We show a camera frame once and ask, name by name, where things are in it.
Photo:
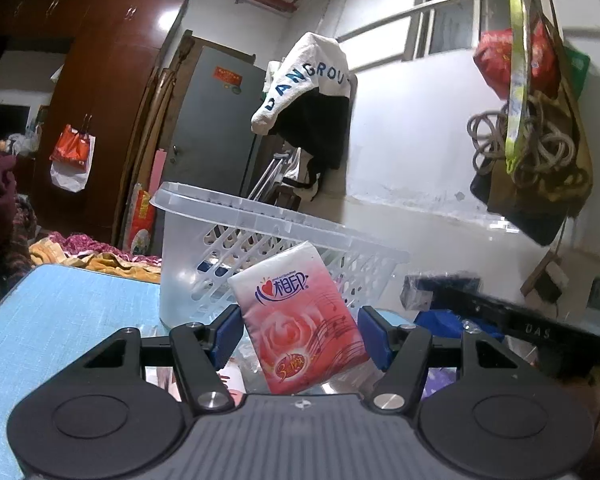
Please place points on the grey door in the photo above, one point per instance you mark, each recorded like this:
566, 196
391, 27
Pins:
205, 125

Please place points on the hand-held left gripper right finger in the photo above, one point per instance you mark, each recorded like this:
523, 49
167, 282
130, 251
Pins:
375, 337

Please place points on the wooden planks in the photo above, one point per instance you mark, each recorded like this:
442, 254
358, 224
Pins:
150, 110

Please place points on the clear plastic basket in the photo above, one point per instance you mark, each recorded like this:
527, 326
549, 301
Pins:
190, 260

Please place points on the yellow floral blanket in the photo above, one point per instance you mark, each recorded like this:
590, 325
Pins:
105, 262

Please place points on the blue printed bag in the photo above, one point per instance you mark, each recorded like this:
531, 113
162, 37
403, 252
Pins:
437, 321

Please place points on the green bag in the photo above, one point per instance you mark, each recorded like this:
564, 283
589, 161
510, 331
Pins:
579, 70

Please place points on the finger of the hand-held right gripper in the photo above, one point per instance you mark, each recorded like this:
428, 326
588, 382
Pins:
432, 290

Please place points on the orange and white shopping bag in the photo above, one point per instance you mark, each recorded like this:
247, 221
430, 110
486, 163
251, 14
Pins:
72, 155

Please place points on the metal rail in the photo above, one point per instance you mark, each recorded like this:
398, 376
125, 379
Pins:
380, 22

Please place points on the brown wooden wardrobe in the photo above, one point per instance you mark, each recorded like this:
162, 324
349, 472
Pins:
115, 85

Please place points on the metal crutches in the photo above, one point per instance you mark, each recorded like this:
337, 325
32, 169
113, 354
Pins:
267, 172

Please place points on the red printed sack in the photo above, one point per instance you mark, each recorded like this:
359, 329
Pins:
141, 220

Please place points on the window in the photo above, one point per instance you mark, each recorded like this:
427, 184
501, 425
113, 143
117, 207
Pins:
450, 25

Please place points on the pink tissue packet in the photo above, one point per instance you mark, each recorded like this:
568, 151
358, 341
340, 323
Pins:
295, 320

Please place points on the dark red cloth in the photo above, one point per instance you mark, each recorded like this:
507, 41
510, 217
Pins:
0, 200

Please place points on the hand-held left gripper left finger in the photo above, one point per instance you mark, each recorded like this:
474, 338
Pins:
227, 335

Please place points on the red plastic bag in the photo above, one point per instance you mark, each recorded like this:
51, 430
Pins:
495, 60

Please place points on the white and black jacket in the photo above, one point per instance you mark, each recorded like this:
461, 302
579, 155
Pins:
310, 125

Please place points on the brown hanging bag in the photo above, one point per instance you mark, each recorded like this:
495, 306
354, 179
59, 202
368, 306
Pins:
535, 210

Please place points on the wooden stick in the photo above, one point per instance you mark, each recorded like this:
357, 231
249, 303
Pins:
542, 275

